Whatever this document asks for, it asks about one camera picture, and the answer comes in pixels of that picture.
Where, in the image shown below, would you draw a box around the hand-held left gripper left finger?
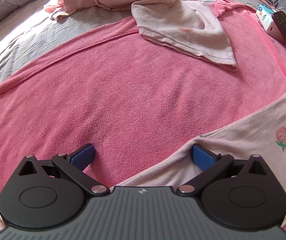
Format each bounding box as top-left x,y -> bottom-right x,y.
18,143 -> 110,197

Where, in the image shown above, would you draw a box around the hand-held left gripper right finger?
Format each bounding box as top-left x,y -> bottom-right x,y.
175,144 -> 268,197

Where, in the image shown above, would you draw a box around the light pink strawberry pants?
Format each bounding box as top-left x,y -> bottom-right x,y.
0,79 -> 286,238

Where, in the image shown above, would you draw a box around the pink terry towel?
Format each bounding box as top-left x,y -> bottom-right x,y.
0,0 -> 286,233

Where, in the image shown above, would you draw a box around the light pink strawberry shirt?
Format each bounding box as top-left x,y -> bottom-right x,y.
130,0 -> 239,73

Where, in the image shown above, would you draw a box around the printed tissue pack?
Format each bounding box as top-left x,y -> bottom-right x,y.
255,4 -> 279,34

